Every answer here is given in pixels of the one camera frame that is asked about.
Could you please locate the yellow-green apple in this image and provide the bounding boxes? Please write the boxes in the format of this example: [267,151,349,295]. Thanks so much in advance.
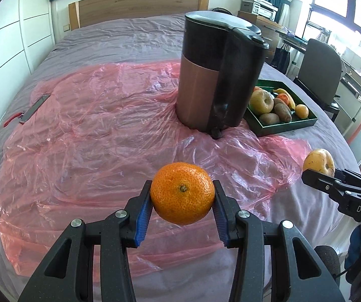
[250,90,274,115]

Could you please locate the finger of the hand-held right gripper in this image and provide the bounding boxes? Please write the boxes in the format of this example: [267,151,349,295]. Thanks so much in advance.
[335,169,361,192]
[301,169,361,201]

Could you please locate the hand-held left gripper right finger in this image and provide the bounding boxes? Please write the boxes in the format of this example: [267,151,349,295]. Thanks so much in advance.
[212,180,346,302]

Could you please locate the pink plastic sheet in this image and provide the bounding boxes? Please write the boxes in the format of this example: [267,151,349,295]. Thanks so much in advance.
[0,61,313,277]

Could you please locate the cluttered desk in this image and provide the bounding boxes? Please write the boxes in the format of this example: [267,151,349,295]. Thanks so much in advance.
[281,27,361,123]

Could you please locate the grey office chair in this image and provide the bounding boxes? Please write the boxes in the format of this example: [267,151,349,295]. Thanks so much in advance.
[295,39,346,122]

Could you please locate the wooden headboard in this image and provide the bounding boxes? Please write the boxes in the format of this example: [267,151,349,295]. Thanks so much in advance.
[68,0,210,32]

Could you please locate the long brown kiwi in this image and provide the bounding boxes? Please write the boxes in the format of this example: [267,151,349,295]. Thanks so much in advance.
[274,102,292,123]

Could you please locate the yellow banana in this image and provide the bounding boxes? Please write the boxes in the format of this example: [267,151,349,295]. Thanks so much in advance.
[272,88,297,110]

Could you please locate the wooden dresser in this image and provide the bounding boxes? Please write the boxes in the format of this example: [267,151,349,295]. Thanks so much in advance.
[237,11,283,63]

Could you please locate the white wardrobe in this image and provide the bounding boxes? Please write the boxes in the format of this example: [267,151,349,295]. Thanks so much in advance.
[0,0,57,136]

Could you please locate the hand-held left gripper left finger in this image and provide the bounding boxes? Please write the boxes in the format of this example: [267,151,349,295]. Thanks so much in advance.
[17,180,153,302]

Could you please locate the striped yellow pepino melon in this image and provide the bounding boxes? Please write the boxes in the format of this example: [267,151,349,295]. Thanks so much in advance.
[303,148,336,177]

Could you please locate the green square tray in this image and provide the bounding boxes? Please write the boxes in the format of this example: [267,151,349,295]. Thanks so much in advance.
[243,80,318,137]

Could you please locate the white printer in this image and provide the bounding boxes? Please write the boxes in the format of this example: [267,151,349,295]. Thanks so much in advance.
[252,2,278,21]

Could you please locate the red-handled pliers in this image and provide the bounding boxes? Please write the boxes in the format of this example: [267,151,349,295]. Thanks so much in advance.
[4,111,27,128]

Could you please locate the dark blue shopping bag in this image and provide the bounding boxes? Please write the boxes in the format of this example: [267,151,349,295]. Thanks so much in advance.
[271,46,291,73]

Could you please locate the large orange mandarin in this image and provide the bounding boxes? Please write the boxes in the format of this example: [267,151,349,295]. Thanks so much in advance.
[150,162,215,226]

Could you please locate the black mesh pad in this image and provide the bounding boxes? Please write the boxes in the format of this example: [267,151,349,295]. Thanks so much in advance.
[315,245,341,277]

